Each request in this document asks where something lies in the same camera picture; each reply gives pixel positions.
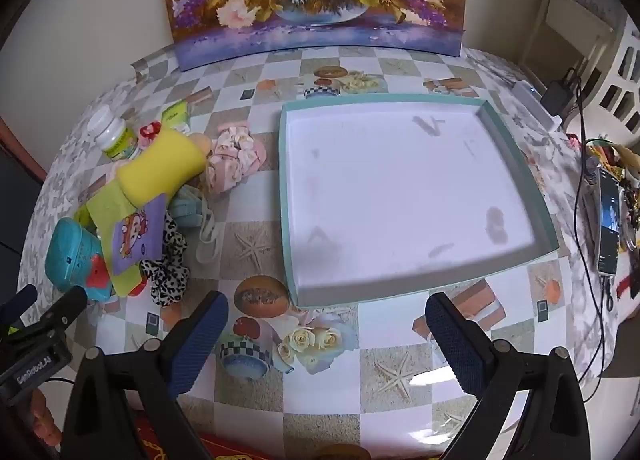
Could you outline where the black cable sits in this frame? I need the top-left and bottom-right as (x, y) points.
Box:
(572, 68), (616, 404)

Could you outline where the teal toy box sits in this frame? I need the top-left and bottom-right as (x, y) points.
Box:
(44, 217), (112, 302)

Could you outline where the white power strip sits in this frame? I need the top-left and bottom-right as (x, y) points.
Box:
(512, 81), (562, 132)

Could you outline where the green tissue packet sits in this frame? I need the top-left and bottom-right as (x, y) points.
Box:
(160, 100), (191, 135)

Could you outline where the round beige makeup puff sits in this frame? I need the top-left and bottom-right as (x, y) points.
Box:
(189, 133), (213, 157)

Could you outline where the light blue face mask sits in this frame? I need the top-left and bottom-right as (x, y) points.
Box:
(168, 185), (224, 264)

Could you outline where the red white knot toy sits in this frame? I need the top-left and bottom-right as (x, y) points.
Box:
(138, 121), (162, 149)

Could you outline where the pink fabric scrunchie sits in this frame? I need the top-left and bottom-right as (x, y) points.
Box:
(206, 121), (267, 196)

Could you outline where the left hand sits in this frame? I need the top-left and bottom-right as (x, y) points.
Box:
(30, 388), (62, 447)

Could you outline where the white green pill bottle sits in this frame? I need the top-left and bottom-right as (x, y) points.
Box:
(87, 105), (139, 162)

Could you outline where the smartphone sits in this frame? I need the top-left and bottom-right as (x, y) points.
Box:
(596, 168), (620, 276)

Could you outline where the teal shallow box tray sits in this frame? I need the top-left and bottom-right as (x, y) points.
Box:
(279, 94), (559, 307)

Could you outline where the yellow sponge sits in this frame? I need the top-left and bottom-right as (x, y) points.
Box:
(115, 128), (206, 208)

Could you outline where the black power adapter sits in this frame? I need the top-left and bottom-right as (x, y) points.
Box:
(540, 81), (573, 116)

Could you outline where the leopard print scrunchie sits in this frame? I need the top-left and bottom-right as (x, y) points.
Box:
(140, 213), (190, 307)

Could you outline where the purple cartoon wipes packet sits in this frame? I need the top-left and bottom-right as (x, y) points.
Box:
(112, 194), (166, 275)

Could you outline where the lime green cloth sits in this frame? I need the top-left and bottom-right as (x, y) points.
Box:
(74, 178), (151, 299)

